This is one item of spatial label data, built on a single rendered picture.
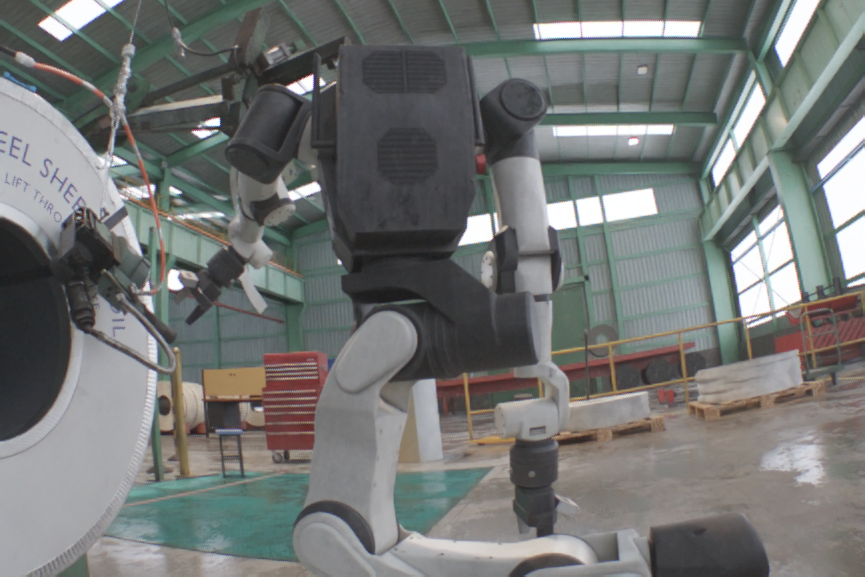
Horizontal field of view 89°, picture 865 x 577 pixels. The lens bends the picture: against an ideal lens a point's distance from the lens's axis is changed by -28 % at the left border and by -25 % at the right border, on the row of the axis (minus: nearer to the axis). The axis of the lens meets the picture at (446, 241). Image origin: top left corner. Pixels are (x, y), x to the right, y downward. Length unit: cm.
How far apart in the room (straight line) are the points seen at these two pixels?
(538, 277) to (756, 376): 497
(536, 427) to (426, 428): 470
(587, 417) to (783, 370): 209
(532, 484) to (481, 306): 35
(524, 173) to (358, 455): 54
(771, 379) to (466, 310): 519
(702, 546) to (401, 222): 64
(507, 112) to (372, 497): 67
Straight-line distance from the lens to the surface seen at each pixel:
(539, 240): 96
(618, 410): 553
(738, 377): 583
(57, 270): 137
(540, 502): 102
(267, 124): 97
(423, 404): 566
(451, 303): 83
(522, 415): 97
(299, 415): 616
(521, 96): 101
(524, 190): 98
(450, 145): 83
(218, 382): 1173
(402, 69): 87
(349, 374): 85
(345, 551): 88
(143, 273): 148
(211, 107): 228
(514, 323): 82
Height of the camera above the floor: 60
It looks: 16 degrees up
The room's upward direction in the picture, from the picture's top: 6 degrees counter-clockwise
